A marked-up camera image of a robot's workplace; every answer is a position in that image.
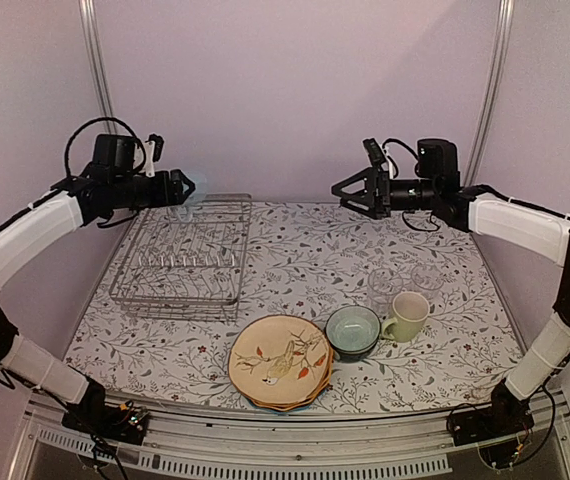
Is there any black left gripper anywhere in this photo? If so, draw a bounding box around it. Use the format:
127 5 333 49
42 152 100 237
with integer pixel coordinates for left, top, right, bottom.
113 167 195 209

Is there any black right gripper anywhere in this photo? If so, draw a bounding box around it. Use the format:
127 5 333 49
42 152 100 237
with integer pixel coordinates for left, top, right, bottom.
332 167 439 220

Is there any light blue ceramic mug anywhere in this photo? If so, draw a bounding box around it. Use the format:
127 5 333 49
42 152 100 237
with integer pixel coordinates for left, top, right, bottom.
173 171 209 222

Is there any clear drinking glass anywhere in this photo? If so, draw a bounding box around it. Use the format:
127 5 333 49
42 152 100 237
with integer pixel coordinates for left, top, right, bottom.
367 268 404 318
410 264 445 302

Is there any pale green mug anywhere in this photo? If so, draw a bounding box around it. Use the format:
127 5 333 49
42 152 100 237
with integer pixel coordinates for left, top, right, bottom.
381 291 430 343

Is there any cream bird pattern plate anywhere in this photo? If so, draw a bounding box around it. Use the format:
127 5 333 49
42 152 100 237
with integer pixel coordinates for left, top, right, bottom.
228 315 333 407

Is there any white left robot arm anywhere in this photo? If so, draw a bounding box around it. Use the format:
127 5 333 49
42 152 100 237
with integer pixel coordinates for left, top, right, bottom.
0 134 195 434

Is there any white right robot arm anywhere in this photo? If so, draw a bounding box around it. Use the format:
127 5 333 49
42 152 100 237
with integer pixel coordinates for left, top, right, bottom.
331 138 570 436

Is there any teal ceramic bowl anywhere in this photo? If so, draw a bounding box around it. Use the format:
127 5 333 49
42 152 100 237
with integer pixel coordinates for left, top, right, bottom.
324 305 381 363

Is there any blue bottom plate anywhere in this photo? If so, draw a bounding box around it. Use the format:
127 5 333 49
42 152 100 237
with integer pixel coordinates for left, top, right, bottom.
248 398 311 412

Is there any mustard yellow plate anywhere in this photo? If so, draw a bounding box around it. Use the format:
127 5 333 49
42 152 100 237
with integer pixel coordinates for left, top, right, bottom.
300 348 334 405

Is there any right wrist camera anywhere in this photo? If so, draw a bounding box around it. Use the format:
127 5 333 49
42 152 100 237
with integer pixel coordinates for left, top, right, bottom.
363 138 398 179

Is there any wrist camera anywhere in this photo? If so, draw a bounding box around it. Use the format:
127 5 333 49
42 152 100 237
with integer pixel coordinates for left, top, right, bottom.
143 134 164 178
363 138 398 179

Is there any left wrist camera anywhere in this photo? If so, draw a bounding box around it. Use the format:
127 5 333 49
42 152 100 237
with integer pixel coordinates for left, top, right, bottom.
143 134 164 178

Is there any wire dish rack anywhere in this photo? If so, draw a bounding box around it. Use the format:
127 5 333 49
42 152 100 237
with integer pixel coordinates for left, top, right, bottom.
109 193 252 322

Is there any left aluminium frame post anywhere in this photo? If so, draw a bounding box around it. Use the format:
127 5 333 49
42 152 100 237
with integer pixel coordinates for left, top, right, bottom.
78 0 114 117

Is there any aluminium frame post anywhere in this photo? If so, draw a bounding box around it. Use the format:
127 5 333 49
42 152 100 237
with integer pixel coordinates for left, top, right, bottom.
78 0 114 117
464 0 515 186

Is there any right aluminium frame post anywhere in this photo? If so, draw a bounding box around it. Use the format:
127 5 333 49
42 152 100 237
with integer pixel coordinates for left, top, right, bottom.
464 0 515 186

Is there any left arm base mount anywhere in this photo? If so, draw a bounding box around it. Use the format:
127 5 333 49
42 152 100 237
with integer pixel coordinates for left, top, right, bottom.
62 380 149 445

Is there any aluminium front rail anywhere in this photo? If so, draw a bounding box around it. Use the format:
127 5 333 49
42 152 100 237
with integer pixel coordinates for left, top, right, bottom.
7 389 570 479

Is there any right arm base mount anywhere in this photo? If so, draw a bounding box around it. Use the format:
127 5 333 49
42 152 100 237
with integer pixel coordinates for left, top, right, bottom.
446 381 534 470

